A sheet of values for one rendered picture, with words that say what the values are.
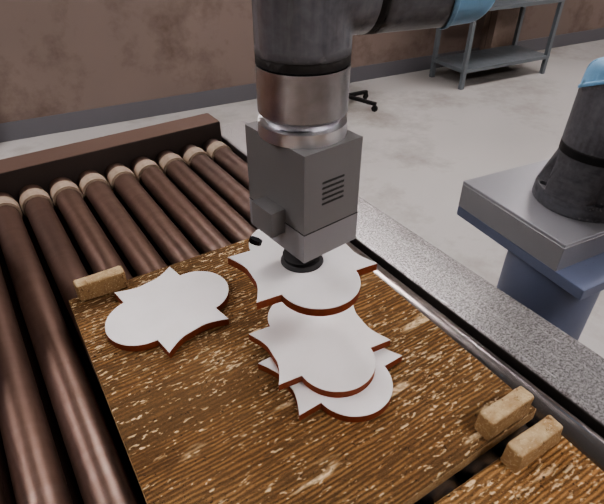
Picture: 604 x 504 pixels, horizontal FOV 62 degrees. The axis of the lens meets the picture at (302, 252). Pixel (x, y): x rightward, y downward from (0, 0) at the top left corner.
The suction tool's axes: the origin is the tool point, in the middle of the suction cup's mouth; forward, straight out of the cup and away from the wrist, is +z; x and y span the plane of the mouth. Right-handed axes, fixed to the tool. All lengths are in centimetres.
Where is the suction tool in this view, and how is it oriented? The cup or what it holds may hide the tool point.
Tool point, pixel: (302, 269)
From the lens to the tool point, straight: 51.6
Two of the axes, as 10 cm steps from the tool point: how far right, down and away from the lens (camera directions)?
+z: 0.0, 8.1, 5.9
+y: 6.2, 4.6, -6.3
